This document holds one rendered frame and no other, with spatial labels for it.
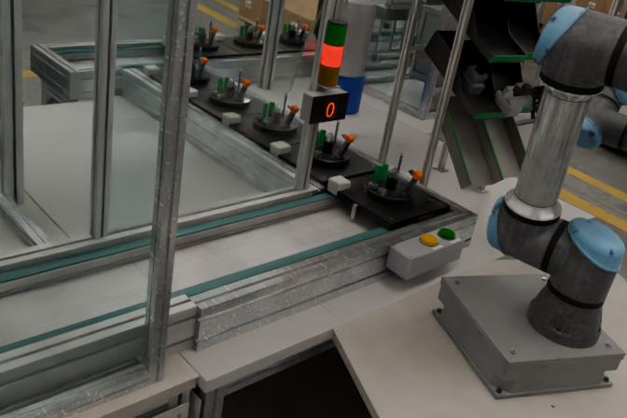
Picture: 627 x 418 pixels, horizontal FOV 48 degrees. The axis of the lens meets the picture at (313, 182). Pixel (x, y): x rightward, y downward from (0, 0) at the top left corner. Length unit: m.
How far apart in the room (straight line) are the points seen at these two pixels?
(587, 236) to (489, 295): 0.27
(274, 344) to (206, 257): 0.27
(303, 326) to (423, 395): 0.29
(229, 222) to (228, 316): 0.33
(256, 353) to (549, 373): 0.58
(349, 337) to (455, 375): 0.23
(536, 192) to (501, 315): 0.28
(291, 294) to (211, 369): 0.25
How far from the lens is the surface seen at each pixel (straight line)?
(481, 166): 2.11
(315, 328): 1.54
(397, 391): 1.44
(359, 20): 2.72
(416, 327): 1.62
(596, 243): 1.47
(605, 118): 1.69
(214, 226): 1.67
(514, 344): 1.50
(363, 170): 2.04
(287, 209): 1.80
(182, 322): 1.39
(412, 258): 1.67
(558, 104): 1.37
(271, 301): 1.49
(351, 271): 1.64
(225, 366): 1.41
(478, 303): 1.58
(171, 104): 1.08
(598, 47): 1.31
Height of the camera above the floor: 1.76
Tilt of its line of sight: 25 degrees down
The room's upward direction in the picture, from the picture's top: 10 degrees clockwise
